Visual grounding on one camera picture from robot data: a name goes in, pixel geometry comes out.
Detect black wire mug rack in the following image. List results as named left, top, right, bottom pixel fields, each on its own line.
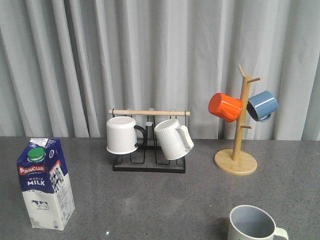
left=109, top=108, right=191, bottom=174

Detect pale green HOME mug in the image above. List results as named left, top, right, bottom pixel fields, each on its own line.
left=227, top=205, right=289, bottom=240

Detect blue mug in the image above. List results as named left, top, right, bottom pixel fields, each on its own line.
left=246, top=91, right=279, bottom=122

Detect orange mug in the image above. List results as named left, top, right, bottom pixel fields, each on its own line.
left=208, top=93, right=243, bottom=123

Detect white ribbed mug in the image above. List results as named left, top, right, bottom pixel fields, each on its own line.
left=154, top=119, right=194, bottom=161

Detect white mug black handle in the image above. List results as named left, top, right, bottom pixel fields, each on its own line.
left=106, top=116, right=147, bottom=155

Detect grey curtain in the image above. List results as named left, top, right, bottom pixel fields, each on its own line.
left=0, top=0, right=320, bottom=140

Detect wooden mug tree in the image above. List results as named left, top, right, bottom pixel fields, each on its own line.
left=214, top=65, right=262, bottom=176

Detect blue white milk carton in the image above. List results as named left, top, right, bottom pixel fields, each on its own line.
left=16, top=137, right=75, bottom=231

